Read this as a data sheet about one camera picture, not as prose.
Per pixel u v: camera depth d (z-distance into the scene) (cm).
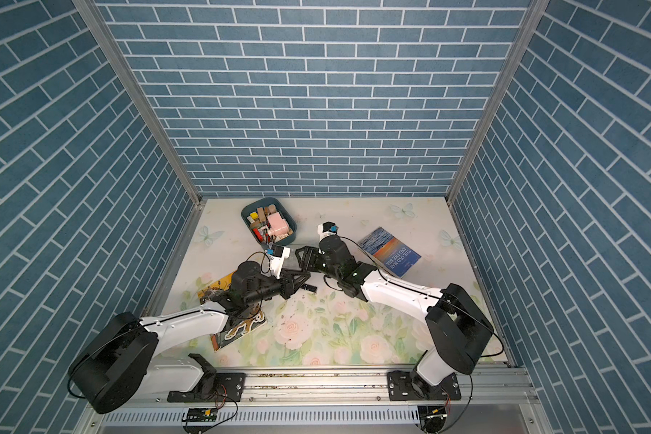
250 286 65
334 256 64
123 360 42
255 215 112
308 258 72
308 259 72
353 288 61
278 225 105
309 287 91
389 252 102
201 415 72
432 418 70
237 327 65
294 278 75
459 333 44
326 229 75
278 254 74
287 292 73
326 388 75
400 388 73
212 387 68
